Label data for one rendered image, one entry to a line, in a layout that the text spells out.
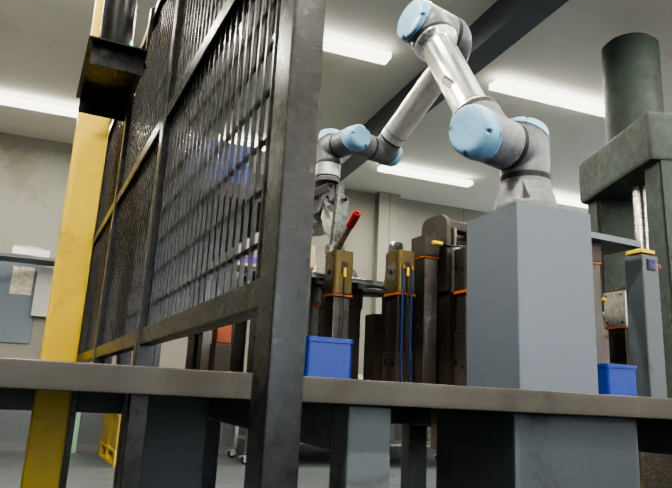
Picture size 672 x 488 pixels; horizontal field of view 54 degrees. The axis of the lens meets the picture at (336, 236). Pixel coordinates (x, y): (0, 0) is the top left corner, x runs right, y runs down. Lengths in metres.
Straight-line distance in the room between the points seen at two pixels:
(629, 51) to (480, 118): 3.47
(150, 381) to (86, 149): 1.38
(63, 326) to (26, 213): 5.75
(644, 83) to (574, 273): 3.38
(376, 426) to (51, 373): 0.51
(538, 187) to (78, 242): 1.39
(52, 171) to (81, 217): 5.78
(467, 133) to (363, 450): 0.74
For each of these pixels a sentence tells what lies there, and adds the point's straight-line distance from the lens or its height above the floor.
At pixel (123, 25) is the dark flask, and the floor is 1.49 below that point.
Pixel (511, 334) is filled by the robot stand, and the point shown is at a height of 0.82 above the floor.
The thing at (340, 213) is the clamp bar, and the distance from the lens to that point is 1.79.
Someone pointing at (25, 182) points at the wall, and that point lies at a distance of 7.96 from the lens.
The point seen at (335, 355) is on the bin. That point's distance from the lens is 1.37.
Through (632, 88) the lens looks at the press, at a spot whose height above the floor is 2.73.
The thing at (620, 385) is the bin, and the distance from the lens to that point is 1.88.
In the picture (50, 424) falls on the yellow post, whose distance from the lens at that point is 2.16.
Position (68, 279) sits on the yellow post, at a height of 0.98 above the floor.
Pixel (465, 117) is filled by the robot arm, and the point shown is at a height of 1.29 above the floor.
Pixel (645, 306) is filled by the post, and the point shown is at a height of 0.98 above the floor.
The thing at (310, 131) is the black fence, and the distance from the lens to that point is 0.55.
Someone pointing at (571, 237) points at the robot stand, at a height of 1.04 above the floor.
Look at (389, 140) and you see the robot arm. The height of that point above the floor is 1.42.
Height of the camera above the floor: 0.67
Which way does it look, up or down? 14 degrees up
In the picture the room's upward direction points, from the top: 3 degrees clockwise
